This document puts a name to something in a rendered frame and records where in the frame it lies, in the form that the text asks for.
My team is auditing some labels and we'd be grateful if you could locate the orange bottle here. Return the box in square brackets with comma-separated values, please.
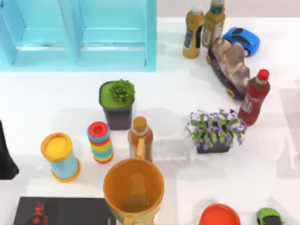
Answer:
[127, 116, 154, 163]

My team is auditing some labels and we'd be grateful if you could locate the green plant black pot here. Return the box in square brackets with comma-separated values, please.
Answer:
[98, 79, 136, 131]

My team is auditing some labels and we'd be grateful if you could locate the stack of coloured rings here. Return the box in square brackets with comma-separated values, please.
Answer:
[87, 121, 114, 165]

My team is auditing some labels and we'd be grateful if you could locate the purple flower plant pot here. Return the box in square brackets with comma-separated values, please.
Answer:
[185, 108, 248, 154]

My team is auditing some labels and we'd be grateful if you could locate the light blue rack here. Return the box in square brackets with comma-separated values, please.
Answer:
[0, 0, 157, 72]

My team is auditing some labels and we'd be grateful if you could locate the white-capped yellow bottle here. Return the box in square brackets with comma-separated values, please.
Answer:
[182, 0, 205, 60]

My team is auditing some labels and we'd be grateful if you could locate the brown rock toy car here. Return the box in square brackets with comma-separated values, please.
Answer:
[206, 37, 251, 101]

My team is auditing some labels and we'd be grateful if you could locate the yellow and blue can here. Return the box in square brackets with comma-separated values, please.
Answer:
[40, 132, 82, 184]

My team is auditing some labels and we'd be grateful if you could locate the red bottle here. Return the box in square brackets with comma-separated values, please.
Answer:
[237, 69, 271, 127]

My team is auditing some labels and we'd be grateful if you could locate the green-labelled yellow bottle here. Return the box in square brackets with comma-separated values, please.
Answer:
[202, 0, 226, 49]

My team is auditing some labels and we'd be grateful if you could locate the blue toy car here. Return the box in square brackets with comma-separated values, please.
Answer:
[221, 27, 261, 58]

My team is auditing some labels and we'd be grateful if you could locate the black book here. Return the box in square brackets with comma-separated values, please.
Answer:
[12, 196, 117, 225]

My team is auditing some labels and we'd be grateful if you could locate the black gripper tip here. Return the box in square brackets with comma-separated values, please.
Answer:
[0, 120, 20, 180]

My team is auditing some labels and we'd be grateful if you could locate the green toy car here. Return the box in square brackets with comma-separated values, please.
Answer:
[255, 207, 285, 225]

